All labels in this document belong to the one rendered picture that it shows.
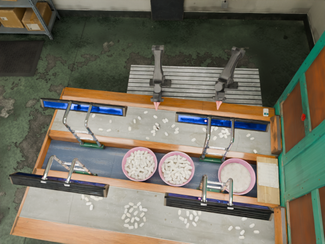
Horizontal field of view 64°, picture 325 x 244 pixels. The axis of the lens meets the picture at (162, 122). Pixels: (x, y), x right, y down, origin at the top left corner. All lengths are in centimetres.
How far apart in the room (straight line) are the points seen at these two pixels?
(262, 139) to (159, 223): 101
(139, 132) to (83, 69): 167
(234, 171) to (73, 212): 121
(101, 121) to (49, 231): 88
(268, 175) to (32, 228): 169
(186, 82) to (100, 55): 156
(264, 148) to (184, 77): 95
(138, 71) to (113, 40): 132
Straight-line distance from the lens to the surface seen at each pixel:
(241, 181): 205
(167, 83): 241
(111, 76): 341
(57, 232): 207
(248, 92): 246
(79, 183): 170
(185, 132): 211
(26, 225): 217
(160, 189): 195
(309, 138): 171
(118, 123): 220
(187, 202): 159
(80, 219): 205
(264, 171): 206
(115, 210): 199
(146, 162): 204
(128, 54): 358
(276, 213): 197
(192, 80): 246
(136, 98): 226
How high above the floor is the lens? 267
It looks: 63 degrees down
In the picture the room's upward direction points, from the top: 6 degrees counter-clockwise
